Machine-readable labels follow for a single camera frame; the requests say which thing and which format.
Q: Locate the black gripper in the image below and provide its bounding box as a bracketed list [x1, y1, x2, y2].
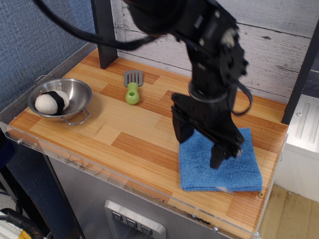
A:
[171, 86, 244, 169]

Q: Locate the blue cloth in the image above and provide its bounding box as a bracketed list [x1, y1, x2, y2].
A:
[179, 128, 263, 192]

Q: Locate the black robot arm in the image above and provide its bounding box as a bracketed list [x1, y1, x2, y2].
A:
[128, 0, 252, 169]

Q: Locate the clear acrylic edge guard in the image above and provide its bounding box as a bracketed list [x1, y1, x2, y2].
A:
[2, 115, 287, 239]

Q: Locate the silver button panel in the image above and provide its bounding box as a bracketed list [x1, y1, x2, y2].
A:
[104, 200, 166, 239]

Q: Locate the white side cabinet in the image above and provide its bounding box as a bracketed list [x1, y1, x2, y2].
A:
[275, 95, 319, 202]

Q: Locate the white rice ball toy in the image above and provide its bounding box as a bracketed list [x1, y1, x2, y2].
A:
[35, 90, 69, 115]

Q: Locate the yellow black object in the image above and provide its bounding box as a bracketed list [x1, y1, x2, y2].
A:
[0, 212, 45, 239]

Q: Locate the green handled grey spatula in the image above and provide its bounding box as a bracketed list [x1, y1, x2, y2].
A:
[124, 70, 143, 105]

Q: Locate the dark right post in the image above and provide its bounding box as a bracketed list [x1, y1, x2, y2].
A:
[281, 22, 319, 124]

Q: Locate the dark post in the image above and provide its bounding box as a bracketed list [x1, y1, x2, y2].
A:
[281, 22, 319, 124]
[91, 0, 118, 69]

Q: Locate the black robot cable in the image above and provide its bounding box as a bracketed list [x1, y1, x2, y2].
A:
[33, 0, 155, 52]

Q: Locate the steel bowl with handles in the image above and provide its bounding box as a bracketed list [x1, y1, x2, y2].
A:
[27, 78, 93, 125]

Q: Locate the dark left post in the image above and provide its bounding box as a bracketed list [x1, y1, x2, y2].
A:
[91, 0, 118, 69]

